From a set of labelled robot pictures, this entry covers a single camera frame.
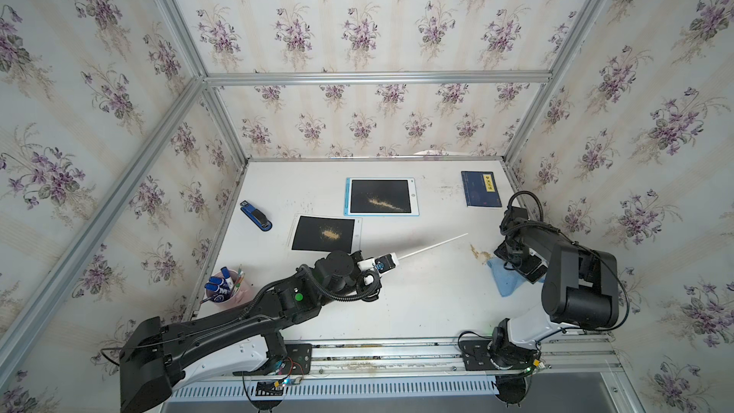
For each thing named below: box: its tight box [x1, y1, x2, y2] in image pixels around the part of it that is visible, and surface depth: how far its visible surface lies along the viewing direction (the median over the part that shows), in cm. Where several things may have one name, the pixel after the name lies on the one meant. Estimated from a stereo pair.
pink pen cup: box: [204, 269, 254, 306], surface depth 78 cm
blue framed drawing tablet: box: [344, 176, 420, 218], surface depth 109 cm
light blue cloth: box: [486, 257, 546, 298], surface depth 88 cm
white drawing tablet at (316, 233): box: [287, 213, 363, 255], surface depth 100 cm
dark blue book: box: [459, 170, 503, 210], surface depth 112 cm
